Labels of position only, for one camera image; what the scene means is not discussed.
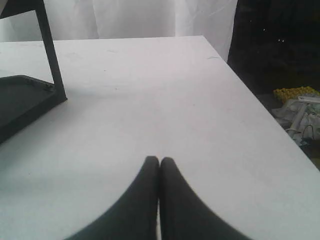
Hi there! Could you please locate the yellow knitted cloth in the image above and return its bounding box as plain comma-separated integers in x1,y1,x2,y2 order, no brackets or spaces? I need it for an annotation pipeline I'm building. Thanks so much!
273,86,320,104

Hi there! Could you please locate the white backdrop curtain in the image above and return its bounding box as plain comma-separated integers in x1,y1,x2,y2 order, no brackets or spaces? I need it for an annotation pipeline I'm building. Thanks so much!
0,0,238,61

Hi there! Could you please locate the black metal shelf rack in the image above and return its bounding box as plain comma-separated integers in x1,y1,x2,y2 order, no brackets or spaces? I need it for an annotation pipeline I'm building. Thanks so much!
0,0,67,143

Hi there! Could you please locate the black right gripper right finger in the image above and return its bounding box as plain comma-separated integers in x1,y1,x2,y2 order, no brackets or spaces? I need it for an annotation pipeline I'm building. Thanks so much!
159,157,249,240

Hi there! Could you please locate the white clutter pile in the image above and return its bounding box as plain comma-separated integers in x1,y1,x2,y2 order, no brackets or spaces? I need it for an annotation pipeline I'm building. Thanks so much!
271,94,320,146

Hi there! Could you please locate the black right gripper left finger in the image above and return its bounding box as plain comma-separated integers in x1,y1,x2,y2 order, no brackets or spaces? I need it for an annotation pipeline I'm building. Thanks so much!
68,156,160,240

